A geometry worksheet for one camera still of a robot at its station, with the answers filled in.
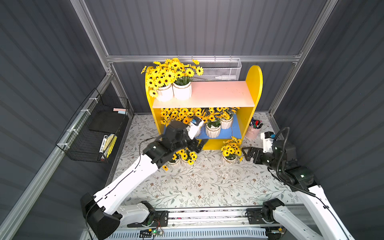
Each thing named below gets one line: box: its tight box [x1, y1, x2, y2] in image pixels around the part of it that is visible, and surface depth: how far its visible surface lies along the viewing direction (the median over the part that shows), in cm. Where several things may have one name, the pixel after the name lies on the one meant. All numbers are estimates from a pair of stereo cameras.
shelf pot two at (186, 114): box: [176, 108, 203, 126], surface depth 82 cm
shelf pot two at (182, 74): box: [169, 58, 204, 101], surface depth 67 cm
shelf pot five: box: [167, 153, 182, 166], surface depth 87 cm
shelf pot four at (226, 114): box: [219, 107, 241, 130], surface depth 90 cm
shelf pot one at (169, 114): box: [160, 108, 181, 127], surface depth 84 cm
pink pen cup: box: [245, 117, 264, 139], surface depth 98 cm
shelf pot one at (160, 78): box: [141, 58, 177, 102], surface depth 63 cm
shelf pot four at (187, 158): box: [178, 147, 198, 166], surface depth 82 cm
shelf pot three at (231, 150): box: [221, 136, 242, 164], surface depth 88 cm
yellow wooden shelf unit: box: [145, 65, 263, 150], surface depth 77 cm
